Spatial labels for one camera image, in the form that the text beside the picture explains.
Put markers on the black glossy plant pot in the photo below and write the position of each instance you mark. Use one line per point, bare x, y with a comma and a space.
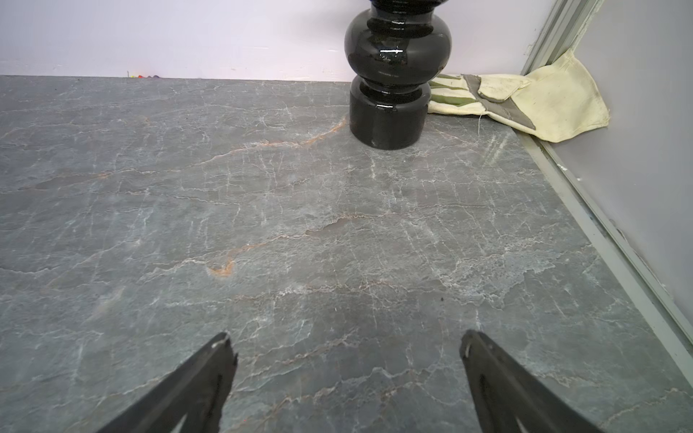
396, 48

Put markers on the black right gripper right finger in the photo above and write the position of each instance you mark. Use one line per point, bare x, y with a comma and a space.
507, 397

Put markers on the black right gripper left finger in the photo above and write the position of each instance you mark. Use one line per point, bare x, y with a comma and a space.
190, 399

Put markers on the cream work glove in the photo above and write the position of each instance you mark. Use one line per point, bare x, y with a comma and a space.
554, 103

